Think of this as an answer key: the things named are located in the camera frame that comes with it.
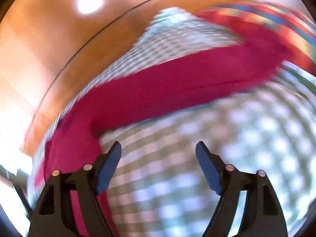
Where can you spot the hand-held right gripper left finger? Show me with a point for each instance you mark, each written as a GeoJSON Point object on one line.
{"type": "Point", "coordinates": [108, 170]}

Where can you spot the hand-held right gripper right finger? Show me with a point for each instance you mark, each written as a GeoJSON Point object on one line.
{"type": "Point", "coordinates": [209, 170]}

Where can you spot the red garment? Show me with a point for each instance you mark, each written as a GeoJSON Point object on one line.
{"type": "Point", "coordinates": [172, 84]}

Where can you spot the wooden wardrobe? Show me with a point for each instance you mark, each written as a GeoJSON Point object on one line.
{"type": "Point", "coordinates": [49, 42]}

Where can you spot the green checkered bed sheet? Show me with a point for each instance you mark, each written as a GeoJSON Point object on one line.
{"type": "Point", "coordinates": [185, 165]}

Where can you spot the colourful striped cloth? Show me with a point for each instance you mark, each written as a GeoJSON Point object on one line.
{"type": "Point", "coordinates": [284, 17]}

